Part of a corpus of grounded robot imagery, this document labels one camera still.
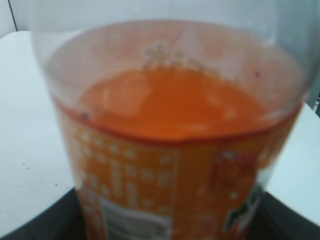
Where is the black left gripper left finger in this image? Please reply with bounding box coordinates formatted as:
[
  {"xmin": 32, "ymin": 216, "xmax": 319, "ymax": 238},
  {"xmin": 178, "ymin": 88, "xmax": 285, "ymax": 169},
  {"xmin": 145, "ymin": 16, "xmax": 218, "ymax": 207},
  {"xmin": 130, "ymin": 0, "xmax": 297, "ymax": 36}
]
[{"xmin": 1, "ymin": 189, "xmax": 81, "ymax": 240}]

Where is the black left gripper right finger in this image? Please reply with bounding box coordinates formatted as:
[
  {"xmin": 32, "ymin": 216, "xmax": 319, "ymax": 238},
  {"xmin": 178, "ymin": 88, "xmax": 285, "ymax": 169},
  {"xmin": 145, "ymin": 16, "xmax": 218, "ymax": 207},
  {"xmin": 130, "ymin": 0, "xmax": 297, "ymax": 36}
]
[{"xmin": 246, "ymin": 192, "xmax": 320, "ymax": 240}]

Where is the orange soda plastic bottle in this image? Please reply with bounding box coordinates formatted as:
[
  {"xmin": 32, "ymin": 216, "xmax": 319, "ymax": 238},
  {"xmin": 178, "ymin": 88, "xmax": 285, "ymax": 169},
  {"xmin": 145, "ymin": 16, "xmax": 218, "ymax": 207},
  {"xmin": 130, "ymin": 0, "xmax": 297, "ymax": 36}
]
[{"xmin": 32, "ymin": 0, "xmax": 320, "ymax": 240}]

